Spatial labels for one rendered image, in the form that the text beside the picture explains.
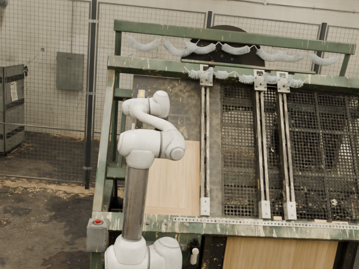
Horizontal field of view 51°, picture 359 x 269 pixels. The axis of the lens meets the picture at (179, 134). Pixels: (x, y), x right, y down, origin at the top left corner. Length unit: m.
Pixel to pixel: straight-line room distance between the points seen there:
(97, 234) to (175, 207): 0.59
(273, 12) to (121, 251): 6.31
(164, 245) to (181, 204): 0.78
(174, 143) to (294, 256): 1.79
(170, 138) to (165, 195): 0.99
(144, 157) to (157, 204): 0.98
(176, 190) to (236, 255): 0.75
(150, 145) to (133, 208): 0.32
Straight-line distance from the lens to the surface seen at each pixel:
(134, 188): 1.83
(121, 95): 3.03
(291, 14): 7.73
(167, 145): 1.77
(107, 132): 2.81
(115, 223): 2.64
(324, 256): 3.38
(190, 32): 3.43
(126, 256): 1.95
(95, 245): 2.48
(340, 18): 8.02
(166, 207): 2.70
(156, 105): 2.29
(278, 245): 3.18
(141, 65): 3.00
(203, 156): 2.78
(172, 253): 1.98
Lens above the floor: 2.08
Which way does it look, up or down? 14 degrees down
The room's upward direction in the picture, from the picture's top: 6 degrees clockwise
